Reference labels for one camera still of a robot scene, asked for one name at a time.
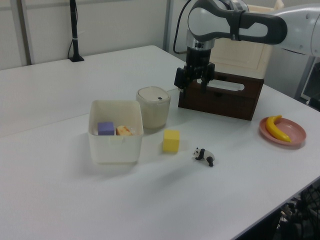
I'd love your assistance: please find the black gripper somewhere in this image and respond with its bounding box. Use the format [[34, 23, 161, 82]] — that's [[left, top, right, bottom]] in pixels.
[[174, 46, 216, 100]]

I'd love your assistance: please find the dark brown wooden drawer box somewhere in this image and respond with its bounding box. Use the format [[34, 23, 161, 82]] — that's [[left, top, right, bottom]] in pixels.
[[177, 70, 265, 122]]

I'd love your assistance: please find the cream round lidded bin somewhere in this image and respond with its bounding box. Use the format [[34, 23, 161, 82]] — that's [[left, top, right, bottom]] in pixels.
[[135, 86, 172, 130]]

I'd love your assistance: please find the yellow foam cube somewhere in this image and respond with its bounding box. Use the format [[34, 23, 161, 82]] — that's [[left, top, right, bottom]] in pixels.
[[162, 129, 181, 154]]

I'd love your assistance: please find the cream plastic storage cabinet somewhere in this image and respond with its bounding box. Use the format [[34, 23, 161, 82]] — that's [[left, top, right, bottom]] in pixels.
[[209, 0, 276, 80]]

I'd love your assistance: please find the panda figurine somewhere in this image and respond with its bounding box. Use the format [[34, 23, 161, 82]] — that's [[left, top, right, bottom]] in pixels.
[[191, 147, 216, 168]]

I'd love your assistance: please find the toast slice toy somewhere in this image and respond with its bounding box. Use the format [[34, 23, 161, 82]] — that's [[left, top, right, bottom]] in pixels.
[[115, 125, 133, 137]]

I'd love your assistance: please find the white square plastic bin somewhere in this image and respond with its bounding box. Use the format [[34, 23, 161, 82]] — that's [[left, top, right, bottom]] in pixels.
[[87, 99, 145, 165]]

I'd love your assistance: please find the yellow banana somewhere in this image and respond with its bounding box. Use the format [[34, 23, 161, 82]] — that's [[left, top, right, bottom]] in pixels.
[[265, 114, 292, 143]]

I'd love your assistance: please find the purple foam cube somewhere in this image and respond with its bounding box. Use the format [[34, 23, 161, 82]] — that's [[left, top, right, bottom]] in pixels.
[[97, 121, 116, 136]]

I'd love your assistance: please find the pink plate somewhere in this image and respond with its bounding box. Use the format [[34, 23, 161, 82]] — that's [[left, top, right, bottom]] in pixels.
[[258, 116, 307, 150]]

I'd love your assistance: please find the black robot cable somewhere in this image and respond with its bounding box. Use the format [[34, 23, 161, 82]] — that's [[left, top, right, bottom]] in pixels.
[[172, 0, 193, 55]]

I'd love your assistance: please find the black camera stand pole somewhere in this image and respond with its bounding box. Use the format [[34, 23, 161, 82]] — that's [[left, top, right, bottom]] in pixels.
[[67, 0, 85, 63]]

